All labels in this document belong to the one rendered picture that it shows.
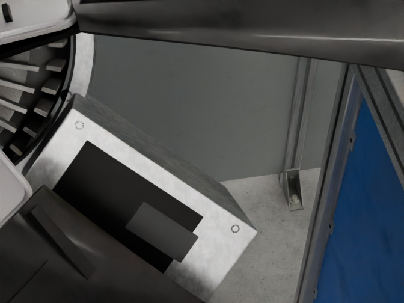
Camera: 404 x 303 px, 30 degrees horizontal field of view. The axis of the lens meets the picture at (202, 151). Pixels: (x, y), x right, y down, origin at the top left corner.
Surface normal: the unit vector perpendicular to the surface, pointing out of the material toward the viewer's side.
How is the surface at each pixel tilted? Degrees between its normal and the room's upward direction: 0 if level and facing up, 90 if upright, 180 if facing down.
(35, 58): 86
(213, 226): 50
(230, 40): 28
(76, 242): 42
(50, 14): 3
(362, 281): 90
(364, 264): 90
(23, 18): 3
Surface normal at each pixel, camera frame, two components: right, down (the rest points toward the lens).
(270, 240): 0.00, -0.62
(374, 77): -0.98, 0.14
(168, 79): 0.18, 0.77
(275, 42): 0.11, -0.18
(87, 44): 0.14, 0.18
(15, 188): 0.70, -0.34
